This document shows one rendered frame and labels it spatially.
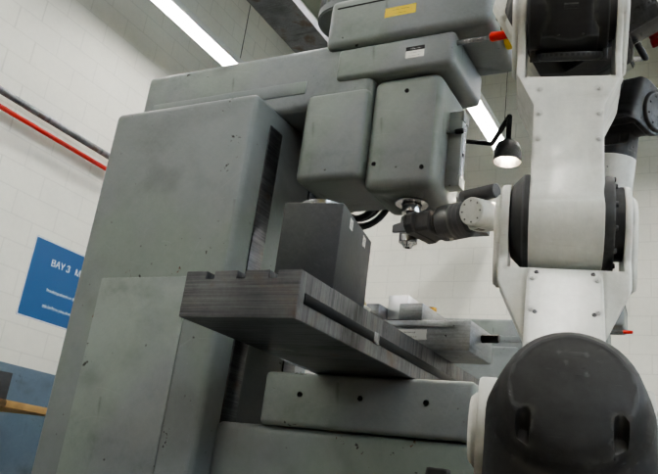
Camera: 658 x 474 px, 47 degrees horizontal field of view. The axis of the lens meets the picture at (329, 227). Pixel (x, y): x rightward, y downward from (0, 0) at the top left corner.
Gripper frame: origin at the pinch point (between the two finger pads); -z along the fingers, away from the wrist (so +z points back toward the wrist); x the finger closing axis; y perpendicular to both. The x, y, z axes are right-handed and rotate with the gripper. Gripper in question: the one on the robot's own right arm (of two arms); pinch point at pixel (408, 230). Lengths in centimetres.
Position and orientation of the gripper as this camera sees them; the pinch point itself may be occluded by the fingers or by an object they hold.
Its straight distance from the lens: 191.4
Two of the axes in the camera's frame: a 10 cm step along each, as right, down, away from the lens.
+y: -1.2, 9.3, -3.4
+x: -7.0, -3.2, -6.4
